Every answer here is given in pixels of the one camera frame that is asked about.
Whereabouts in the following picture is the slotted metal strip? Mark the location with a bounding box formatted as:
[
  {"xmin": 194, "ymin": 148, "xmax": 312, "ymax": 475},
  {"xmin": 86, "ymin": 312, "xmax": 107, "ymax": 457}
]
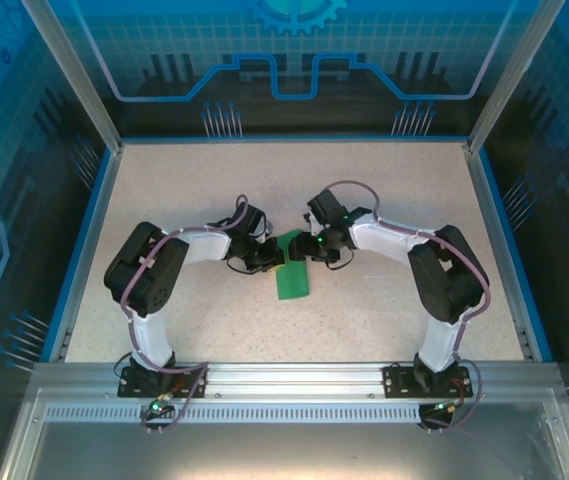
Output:
[{"xmin": 43, "ymin": 405, "xmax": 428, "ymax": 424}]

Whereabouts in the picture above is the connector board green light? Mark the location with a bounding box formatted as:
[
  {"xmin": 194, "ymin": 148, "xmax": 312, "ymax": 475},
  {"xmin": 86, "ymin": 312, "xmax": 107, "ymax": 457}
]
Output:
[
  {"xmin": 428, "ymin": 399, "xmax": 461, "ymax": 417},
  {"xmin": 144, "ymin": 397, "xmax": 175, "ymax": 420}
]

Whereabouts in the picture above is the aluminium back rail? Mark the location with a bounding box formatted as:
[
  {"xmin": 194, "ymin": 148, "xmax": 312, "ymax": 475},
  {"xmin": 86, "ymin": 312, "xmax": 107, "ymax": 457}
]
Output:
[{"xmin": 119, "ymin": 133, "xmax": 470, "ymax": 147}]

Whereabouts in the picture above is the aluminium mounting rail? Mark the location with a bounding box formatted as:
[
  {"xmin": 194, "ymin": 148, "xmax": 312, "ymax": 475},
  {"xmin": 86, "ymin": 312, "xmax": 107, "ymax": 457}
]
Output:
[{"xmin": 31, "ymin": 360, "xmax": 563, "ymax": 401}]

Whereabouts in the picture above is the left connector board green light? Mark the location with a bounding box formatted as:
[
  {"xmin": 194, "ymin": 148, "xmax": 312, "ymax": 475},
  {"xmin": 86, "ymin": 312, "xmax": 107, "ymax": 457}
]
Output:
[{"xmin": 144, "ymin": 397, "xmax": 175, "ymax": 420}]

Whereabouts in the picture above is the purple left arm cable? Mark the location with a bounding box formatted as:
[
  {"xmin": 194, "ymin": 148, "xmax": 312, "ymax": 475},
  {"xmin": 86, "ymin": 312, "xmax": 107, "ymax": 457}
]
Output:
[{"xmin": 119, "ymin": 193, "xmax": 253, "ymax": 435}]

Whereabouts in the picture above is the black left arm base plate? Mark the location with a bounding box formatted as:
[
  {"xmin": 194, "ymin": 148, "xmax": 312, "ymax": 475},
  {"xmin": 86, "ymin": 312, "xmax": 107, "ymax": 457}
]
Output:
[{"xmin": 117, "ymin": 364, "xmax": 209, "ymax": 400}]

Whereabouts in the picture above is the aluminium side rail blue trim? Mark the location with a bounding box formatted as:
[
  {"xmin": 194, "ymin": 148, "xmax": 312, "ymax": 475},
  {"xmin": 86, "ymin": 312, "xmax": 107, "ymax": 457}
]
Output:
[
  {"xmin": 463, "ymin": 142, "xmax": 554, "ymax": 364},
  {"xmin": 47, "ymin": 144, "xmax": 126, "ymax": 364}
]

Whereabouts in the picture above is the aluminium frame post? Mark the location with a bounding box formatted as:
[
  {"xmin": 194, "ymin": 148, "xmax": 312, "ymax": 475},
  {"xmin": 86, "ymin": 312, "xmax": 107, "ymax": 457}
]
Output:
[
  {"xmin": 466, "ymin": 0, "xmax": 568, "ymax": 154},
  {"xmin": 20, "ymin": 0, "xmax": 125, "ymax": 156}
]

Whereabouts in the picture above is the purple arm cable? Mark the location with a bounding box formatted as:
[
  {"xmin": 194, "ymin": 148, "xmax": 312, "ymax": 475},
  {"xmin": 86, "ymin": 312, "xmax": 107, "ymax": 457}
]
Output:
[
  {"xmin": 119, "ymin": 193, "xmax": 253, "ymax": 435},
  {"xmin": 326, "ymin": 180, "xmax": 491, "ymax": 432}
]

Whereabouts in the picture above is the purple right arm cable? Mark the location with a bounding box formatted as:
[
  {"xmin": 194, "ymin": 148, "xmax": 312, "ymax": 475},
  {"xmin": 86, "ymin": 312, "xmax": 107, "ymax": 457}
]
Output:
[{"xmin": 326, "ymin": 180, "xmax": 491, "ymax": 432}]

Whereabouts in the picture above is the green cloth piece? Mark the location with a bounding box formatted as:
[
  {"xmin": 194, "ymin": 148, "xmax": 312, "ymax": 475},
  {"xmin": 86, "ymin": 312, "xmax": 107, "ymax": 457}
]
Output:
[{"xmin": 273, "ymin": 230, "xmax": 311, "ymax": 301}]

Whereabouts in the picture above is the right connector board green light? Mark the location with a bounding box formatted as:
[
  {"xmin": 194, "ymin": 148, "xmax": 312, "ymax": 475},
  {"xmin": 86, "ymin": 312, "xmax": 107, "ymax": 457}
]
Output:
[{"xmin": 428, "ymin": 399, "xmax": 461, "ymax": 417}]

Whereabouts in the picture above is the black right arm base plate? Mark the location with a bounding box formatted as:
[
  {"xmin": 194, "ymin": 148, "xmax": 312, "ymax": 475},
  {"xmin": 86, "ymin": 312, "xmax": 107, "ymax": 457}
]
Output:
[{"xmin": 382, "ymin": 363, "xmax": 475, "ymax": 400}]

